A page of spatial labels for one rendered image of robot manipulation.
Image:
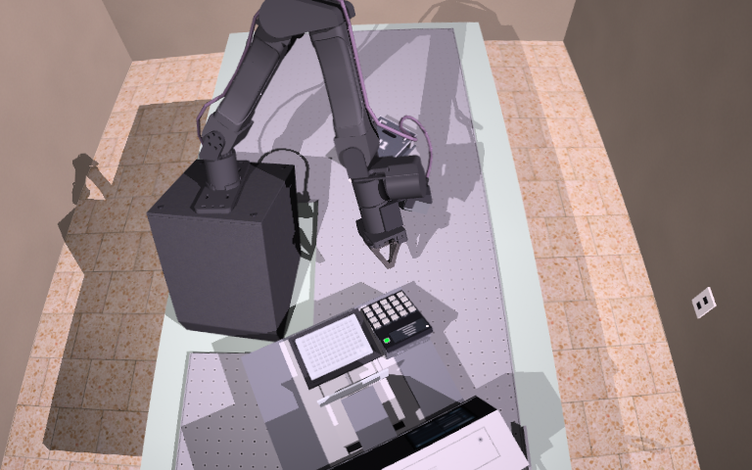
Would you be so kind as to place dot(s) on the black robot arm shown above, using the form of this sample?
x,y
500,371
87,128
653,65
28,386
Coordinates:
x,y
374,178

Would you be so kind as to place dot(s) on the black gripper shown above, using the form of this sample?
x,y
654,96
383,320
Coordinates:
x,y
371,229

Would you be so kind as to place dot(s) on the white microplate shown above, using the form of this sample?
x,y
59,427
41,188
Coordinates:
x,y
354,345

